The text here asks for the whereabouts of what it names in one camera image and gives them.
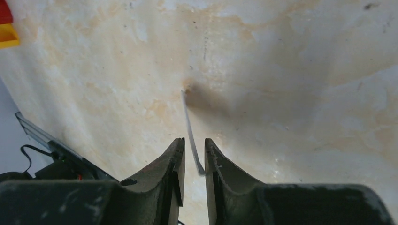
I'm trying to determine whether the yellow traffic light toy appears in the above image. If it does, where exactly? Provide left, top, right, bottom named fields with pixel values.
left=0, top=23, right=20, bottom=49

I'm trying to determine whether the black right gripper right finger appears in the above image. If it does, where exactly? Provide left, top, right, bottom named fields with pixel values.
left=205, top=138, right=394, bottom=225

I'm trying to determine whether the red oval toy block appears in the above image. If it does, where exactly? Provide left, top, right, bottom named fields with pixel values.
left=0, top=0, right=14, bottom=25

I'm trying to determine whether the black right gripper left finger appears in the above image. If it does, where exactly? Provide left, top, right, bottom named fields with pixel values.
left=0, top=138, right=185, bottom=225

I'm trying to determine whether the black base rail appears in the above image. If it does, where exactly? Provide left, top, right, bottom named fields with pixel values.
left=0, top=112, right=117, bottom=182

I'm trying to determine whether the white battery cover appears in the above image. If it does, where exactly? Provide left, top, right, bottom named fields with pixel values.
left=181, top=90, right=206, bottom=176

